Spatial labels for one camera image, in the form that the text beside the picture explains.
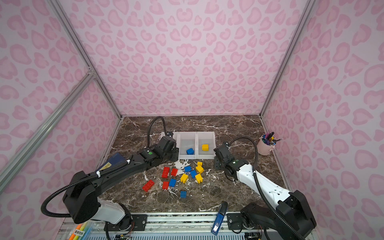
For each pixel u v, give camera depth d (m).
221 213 0.72
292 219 0.40
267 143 0.89
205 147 0.98
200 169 0.90
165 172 0.89
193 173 0.89
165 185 0.85
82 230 0.70
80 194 0.41
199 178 0.86
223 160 0.63
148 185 0.85
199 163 0.93
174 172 0.90
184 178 0.86
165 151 0.64
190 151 0.97
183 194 0.81
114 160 0.96
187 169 0.92
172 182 0.87
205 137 1.04
